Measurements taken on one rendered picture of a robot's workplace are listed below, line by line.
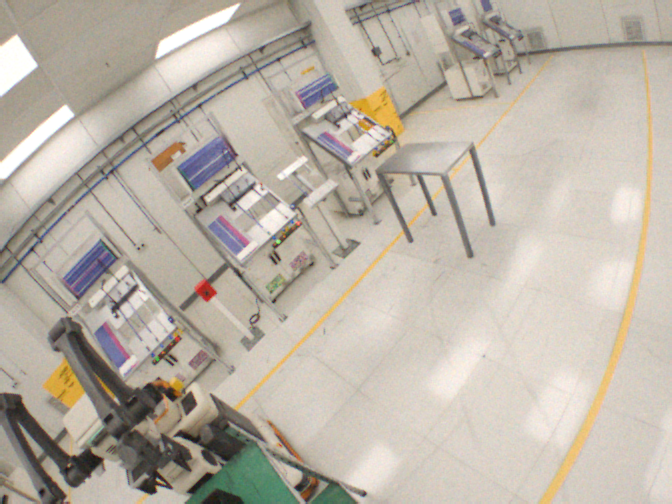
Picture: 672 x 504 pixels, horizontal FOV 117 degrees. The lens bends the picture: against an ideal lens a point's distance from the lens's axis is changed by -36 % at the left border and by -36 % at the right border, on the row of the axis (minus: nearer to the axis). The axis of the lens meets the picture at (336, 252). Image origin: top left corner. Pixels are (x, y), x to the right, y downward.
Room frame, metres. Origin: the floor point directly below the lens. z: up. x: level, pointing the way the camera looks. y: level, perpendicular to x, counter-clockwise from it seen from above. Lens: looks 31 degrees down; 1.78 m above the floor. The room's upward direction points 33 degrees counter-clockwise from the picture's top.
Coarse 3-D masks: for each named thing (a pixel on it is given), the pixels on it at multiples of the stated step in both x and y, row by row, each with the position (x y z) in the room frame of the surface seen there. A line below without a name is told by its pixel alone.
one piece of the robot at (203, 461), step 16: (128, 400) 0.84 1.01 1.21; (144, 432) 0.75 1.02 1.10; (96, 448) 0.67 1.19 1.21; (112, 448) 0.69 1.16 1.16; (192, 448) 0.81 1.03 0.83; (208, 448) 0.88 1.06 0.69; (176, 464) 0.72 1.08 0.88; (192, 464) 0.74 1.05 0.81; (208, 464) 0.74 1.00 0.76; (176, 480) 0.69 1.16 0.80; (192, 480) 0.68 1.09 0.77
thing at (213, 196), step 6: (234, 174) 3.11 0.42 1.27; (240, 174) 3.09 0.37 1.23; (228, 180) 3.07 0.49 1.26; (234, 180) 3.05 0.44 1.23; (222, 186) 3.03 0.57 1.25; (228, 186) 3.02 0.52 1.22; (210, 192) 3.00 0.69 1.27; (216, 192) 2.99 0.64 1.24; (222, 192) 3.00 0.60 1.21; (204, 198) 2.97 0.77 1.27; (210, 198) 2.95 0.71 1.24; (216, 198) 2.97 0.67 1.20; (210, 204) 2.95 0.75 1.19
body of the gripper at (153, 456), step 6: (150, 444) 0.53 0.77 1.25; (144, 450) 0.51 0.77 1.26; (150, 450) 0.51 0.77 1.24; (156, 450) 0.52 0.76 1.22; (168, 450) 0.53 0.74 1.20; (144, 456) 0.50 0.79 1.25; (150, 456) 0.50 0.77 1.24; (156, 456) 0.50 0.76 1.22; (162, 456) 0.50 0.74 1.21; (168, 456) 0.50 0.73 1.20; (150, 462) 0.48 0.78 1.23; (156, 462) 0.48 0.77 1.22; (150, 468) 0.47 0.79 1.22
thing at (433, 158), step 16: (416, 144) 2.41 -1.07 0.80; (432, 144) 2.23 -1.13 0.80; (448, 144) 2.08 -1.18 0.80; (464, 144) 1.93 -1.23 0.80; (400, 160) 2.29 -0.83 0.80; (416, 160) 2.13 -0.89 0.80; (432, 160) 1.98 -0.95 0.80; (448, 160) 1.85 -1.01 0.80; (416, 176) 2.54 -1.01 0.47; (448, 176) 1.76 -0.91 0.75; (480, 176) 1.90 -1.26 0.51; (448, 192) 1.76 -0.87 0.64; (432, 208) 2.51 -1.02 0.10; (400, 224) 2.39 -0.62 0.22; (464, 224) 1.76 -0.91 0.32; (464, 240) 1.76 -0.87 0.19
